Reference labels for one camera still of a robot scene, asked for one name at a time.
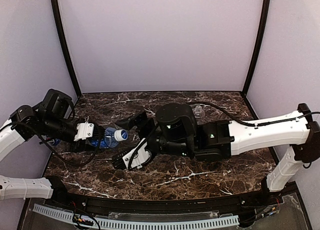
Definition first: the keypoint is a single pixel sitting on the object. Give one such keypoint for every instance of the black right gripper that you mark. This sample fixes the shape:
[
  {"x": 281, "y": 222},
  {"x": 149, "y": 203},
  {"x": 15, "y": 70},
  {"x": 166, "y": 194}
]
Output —
[{"x": 149, "y": 129}]

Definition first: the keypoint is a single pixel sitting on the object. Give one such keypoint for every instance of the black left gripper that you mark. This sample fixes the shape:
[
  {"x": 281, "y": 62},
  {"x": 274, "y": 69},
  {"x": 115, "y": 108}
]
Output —
[{"x": 97, "y": 129}]

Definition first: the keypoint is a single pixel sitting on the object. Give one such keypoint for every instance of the blue label water bottle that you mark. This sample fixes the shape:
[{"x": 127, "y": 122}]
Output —
[{"x": 108, "y": 140}]

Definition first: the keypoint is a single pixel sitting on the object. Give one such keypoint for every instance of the clear plastic bottle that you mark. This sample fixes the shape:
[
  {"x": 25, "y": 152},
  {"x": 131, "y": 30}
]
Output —
[{"x": 198, "y": 111}]

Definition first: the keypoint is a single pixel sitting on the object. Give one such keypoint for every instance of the blue white bottle cap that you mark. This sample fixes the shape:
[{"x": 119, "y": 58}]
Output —
[{"x": 120, "y": 135}]

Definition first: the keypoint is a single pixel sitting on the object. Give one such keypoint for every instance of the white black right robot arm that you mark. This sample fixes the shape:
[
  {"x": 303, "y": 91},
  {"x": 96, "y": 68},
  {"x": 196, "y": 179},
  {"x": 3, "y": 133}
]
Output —
[{"x": 175, "y": 131}]

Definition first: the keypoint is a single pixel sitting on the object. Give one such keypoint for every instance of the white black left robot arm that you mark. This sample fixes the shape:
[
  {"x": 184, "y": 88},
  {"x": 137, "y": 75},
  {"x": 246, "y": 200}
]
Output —
[{"x": 52, "y": 118}]

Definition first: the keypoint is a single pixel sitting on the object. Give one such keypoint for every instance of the pepsi label bottle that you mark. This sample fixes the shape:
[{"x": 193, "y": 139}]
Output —
[{"x": 53, "y": 141}]

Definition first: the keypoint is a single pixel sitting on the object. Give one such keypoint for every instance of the grey slotted cable duct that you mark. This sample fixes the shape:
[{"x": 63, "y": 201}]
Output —
[{"x": 107, "y": 224}]

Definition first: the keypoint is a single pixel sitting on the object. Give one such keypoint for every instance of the black left corner post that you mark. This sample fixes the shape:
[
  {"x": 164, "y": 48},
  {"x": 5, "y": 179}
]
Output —
[{"x": 64, "y": 46}]

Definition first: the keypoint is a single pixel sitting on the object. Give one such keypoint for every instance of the black corner post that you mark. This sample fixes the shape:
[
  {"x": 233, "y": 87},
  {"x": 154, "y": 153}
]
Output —
[
  {"x": 257, "y": 46},
  {"x": 64, "y": 46}
]

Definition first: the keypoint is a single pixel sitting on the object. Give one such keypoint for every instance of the black front table rail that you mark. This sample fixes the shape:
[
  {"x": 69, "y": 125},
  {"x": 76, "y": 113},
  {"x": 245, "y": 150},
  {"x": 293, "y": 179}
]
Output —
[{"x": 240, "y": 204}]

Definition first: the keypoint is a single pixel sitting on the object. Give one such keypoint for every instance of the black right corner post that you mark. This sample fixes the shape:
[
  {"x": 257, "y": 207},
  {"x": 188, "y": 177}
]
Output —
[{"x": 257, "y": 46}]

